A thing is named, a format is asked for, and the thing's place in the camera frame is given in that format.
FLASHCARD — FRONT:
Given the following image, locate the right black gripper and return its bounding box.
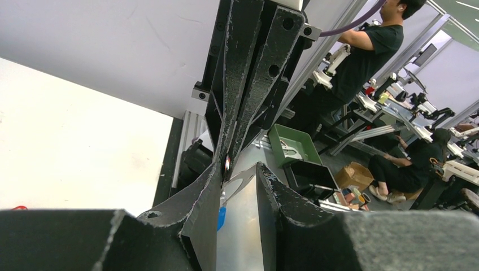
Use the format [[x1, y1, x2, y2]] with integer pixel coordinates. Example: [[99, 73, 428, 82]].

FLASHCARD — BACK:
[[195, 1, 321, 179]]

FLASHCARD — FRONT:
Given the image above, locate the crouching person in black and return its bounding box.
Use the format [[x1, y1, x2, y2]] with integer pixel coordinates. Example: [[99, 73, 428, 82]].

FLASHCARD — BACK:
[[368, 128, 451, 203]]

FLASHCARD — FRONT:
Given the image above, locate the green plastic bin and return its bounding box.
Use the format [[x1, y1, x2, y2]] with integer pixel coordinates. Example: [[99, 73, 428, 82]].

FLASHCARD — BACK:
[[268, 124, 322, 167]]

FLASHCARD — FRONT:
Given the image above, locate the blue key tag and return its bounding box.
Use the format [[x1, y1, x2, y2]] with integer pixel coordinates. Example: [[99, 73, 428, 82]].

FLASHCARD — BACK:
[[217, 206, 227, 231]]

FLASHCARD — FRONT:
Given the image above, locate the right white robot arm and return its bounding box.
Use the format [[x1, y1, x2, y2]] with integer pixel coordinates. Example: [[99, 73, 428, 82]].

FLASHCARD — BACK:
[[177, 1, 319, 189]]

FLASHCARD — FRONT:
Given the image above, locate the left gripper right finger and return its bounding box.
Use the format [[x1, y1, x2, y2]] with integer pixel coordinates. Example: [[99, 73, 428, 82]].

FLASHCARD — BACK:
[[256, 162, 478, 270]]

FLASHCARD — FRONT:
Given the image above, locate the cardboard box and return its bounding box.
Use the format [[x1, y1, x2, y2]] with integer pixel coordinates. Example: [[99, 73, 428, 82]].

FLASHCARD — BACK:
[[334, 162, 374, 191]]

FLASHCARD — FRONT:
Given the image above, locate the red key tag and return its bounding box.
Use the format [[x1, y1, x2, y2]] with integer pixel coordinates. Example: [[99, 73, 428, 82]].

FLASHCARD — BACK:
[[11, 206, 28, 211]]

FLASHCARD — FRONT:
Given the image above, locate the standing person dark shirt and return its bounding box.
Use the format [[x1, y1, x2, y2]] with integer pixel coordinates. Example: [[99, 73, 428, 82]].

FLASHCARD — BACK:
[[288, 0, 425, 136]]

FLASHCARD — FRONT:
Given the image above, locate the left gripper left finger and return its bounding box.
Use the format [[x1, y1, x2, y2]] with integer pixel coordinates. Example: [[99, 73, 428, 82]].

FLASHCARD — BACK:
[[1, 163, 222, 270]]

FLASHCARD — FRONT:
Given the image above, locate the right aluminium frame post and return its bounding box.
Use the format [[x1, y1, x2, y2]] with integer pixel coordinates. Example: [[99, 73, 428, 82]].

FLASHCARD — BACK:
[[276, 0, 376, 117]]

